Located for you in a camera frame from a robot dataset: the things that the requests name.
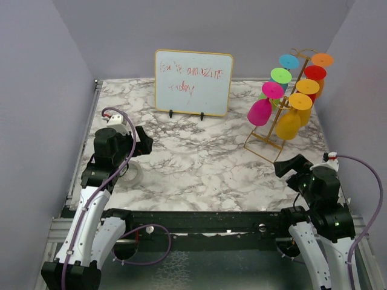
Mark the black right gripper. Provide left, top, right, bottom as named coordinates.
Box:
left=275, top=152, right=318, bottom=206

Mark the yellow wine glass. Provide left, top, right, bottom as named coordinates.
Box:
left=275, top=92, right=313, bottom=141
left=296, top=79, right=320, bottom=126

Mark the gold wire glass rack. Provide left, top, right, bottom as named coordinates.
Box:
left=243, top=48, right=319, bottom=163

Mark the red wine glass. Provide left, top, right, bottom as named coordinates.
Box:
left=304, top=65, right=327, bottom=102

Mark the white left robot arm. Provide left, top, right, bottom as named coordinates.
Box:
left=41, top=126, right=153, bottom=289

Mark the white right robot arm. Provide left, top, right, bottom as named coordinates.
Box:
left=273, top=152, right=360, bottom=289

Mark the pink wine glass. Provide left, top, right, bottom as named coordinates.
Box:
left=247, top=82, right=284, bottom=126

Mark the green wine glass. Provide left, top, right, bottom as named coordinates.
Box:
left=258, top=68, right=292, bottom=111

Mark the teal wine glass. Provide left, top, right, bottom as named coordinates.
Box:
left=278, top=54, right=299, bottom=72

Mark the orange wine glass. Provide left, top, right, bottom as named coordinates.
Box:
left=311, top=53, right=335, bottom=99

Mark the clear tape roll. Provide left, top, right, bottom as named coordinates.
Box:
left=119, top=161, right=143, bottom=188

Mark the yellow framed whiteboard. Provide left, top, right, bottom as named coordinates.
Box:
left=154, top=50, right=233, bottom=117

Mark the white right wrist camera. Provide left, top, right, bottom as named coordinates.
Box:
left=310, top=152, right=339, bottom=173

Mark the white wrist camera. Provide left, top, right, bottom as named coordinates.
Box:
left=310, top=152, right=339, bottom=173
left=106, top=114, right=129, bottom=135

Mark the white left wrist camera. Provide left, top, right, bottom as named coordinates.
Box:
left=106, top=114, right=129, bottom=135

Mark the black front mounting rail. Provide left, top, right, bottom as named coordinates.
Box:
left=60, top=208, right=303, bottom=251

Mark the aluminium left side rail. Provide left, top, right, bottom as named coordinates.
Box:
left=64, top=79, right=103, bottom=207

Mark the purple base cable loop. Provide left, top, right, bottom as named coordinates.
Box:
left=111, top=224, right=172, bottom=267

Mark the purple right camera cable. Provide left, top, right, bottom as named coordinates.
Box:
left=332, top=154, right=385, bottom=290

